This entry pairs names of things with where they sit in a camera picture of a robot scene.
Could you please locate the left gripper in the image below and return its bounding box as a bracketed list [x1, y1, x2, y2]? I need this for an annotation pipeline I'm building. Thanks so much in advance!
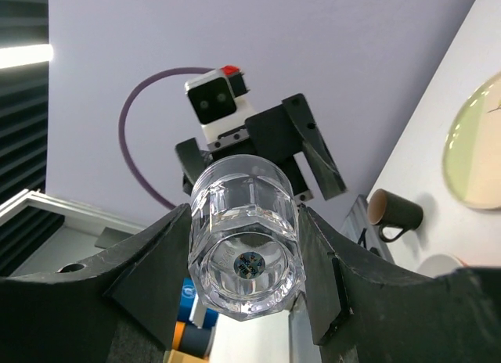
[175, 94, 347, 201]

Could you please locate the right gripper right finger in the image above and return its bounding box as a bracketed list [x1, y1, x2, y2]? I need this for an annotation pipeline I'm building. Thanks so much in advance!
[299, 206, 500, 362]

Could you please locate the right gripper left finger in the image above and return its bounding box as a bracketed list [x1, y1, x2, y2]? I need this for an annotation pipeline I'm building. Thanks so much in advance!
[1, 204, 191, 362]

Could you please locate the white bowl orange outside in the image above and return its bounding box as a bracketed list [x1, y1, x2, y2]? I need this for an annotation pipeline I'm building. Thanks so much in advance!
[416, 253, 467, 278]

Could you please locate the green and cream plate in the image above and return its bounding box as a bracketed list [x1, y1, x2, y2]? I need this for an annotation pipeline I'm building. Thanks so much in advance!
[442, 74, 500, 210]

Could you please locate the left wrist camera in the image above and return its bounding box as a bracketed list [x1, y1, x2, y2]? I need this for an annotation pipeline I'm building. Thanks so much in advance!
[185, 65, 257, 144]

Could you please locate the aluminium frame rail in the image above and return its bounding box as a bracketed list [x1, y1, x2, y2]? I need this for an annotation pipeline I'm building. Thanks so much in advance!
[341, 196, 394, 264]

